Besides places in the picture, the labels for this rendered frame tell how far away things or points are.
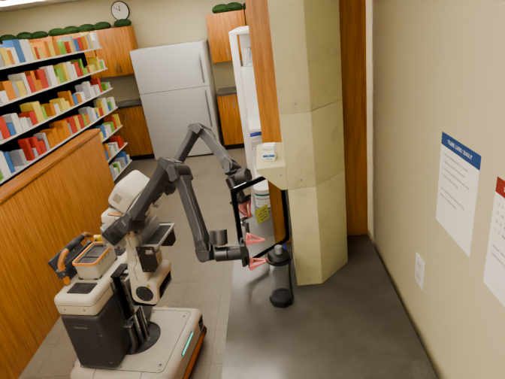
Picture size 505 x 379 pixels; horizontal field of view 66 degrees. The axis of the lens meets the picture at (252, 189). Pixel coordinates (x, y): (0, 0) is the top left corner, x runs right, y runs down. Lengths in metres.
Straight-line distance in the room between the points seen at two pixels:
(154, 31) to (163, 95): 1.16
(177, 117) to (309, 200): 5.19
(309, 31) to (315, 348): 1.11
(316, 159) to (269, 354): 0.74
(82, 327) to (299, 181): 1.52
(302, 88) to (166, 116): 5.32
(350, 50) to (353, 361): 1.23
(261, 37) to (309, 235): 0.87
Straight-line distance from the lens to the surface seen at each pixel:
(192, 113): 6.55
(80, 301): 2.34
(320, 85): 1.49
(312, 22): 1.45
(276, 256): 1.56
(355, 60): 1.84
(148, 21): 7.22
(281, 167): 1.52
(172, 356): 2.57
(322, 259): 1.73
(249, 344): 1.57
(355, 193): 2.02
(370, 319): 1.64
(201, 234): 1.62
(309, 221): 1.62
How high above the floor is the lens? 2.05
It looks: 24 degrees down
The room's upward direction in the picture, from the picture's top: 8 degrees counter-clockwise
